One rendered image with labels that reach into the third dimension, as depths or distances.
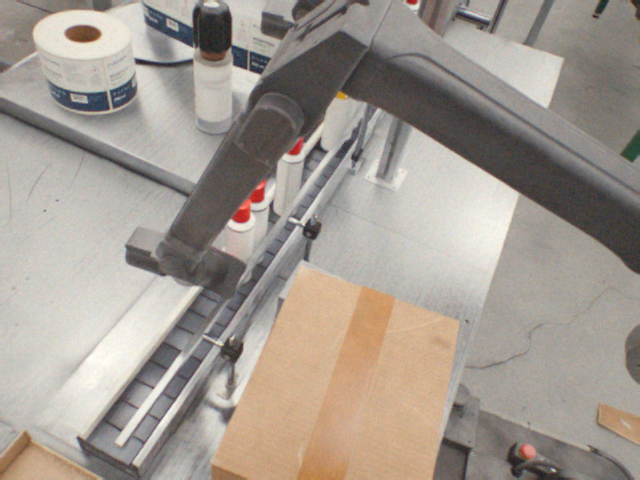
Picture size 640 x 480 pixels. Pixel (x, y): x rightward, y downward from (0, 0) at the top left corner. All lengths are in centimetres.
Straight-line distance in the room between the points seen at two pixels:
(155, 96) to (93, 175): 27
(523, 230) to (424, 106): 229
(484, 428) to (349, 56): 149
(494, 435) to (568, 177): 139
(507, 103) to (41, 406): 86
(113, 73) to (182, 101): 18
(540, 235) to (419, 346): 198
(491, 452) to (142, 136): 126
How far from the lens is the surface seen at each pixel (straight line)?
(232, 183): 58
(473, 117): 43
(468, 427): 172
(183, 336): 102
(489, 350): 222
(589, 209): 48
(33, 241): 126
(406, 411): 72
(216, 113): 134
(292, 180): 111
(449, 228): 134
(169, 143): 135
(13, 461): 103
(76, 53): 138
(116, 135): 138
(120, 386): 95
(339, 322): 76
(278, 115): 43
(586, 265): 271
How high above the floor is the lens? 176
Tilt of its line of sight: 49 degrees down
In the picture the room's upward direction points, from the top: 12 degrees clockwise
